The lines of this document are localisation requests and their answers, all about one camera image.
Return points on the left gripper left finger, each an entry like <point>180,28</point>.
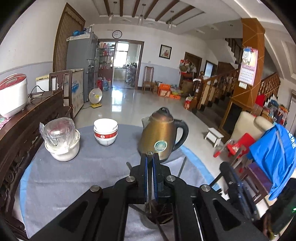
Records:
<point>100,213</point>

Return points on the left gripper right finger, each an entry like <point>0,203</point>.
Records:
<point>200,213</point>

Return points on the dark chopstick four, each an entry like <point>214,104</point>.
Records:
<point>165,238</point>

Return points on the dark grey utensil holder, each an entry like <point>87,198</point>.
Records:
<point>160,213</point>

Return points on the red plastic child chair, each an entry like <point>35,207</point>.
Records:
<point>236,149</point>

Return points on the blue cloth on chair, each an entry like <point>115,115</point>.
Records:
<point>274,153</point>

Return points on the small white stool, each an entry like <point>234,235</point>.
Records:
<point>214,136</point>

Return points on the grey tablecloth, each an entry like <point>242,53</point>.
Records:
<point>49,186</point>

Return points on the white pot with plastic bag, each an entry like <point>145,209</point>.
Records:
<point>61,138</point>

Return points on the gold electric kettle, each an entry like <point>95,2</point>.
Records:
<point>162,134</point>

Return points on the dark wooden sideboard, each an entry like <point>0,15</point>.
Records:
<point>20,140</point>

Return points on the small electric fan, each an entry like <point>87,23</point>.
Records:
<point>95,96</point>

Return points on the white rice cooker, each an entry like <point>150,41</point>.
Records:
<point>13,94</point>

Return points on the grey refrigerator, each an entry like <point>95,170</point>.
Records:
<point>82,53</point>

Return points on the wall calendar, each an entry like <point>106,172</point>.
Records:
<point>248,66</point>

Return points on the wooden chair by wall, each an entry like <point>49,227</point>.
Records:
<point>148,82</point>

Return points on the framed wall picture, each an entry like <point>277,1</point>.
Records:
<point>165,52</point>

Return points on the round wall clock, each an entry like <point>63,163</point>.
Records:
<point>117,34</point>

